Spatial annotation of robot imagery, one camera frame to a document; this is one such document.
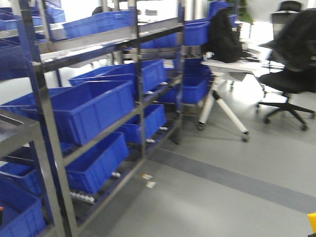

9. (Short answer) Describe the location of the yellow two-stud toy brick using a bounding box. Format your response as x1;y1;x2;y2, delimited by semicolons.
307;212;316;234

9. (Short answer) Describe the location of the large blue bin middle shelf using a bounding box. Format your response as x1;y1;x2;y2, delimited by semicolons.
23;80;136;146

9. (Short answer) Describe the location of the blue bin lower shelf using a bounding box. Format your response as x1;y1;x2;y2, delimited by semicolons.
66;132;129;194

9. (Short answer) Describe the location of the blue bin upper shelf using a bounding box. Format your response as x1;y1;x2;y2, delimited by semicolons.
63;11;131;39

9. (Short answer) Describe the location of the steel flow rack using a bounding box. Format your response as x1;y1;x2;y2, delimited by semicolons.
0;0;185;237

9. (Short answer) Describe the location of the white folding table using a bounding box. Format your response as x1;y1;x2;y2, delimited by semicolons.
197;59;262;142

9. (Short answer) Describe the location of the black backpack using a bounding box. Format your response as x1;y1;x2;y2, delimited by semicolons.
203;7;242;63

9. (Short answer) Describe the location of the black mesh office chair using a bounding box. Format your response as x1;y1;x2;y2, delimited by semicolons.
256;8;316;131

